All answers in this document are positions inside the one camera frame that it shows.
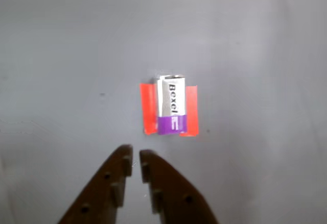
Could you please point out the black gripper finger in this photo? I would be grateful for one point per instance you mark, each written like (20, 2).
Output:
(176, 190)
(102, 183)

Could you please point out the silver purple Bexel battery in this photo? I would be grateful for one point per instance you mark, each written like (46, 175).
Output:
(169, 106)

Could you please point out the red tape patch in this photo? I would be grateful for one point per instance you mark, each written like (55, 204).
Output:
(148, 111)

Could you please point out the grey mat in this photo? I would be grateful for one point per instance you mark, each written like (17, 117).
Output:
(51, 55)

